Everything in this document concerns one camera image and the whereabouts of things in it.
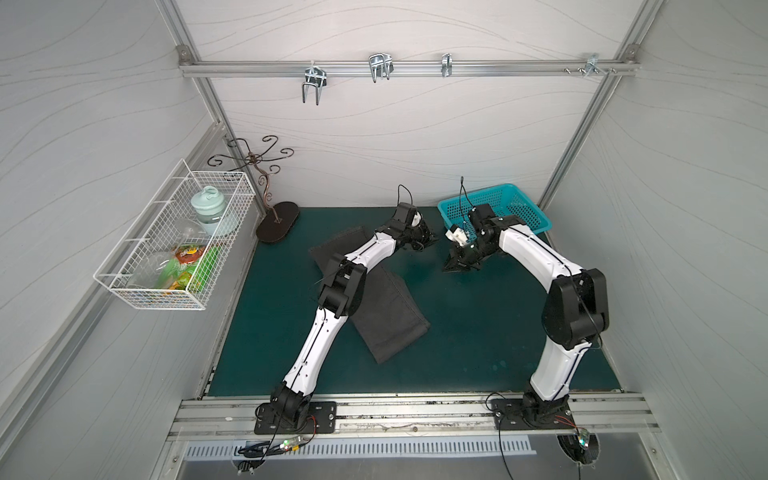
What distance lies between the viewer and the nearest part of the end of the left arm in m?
0.86

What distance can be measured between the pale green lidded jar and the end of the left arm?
40 cm

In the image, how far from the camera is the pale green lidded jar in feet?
2.18
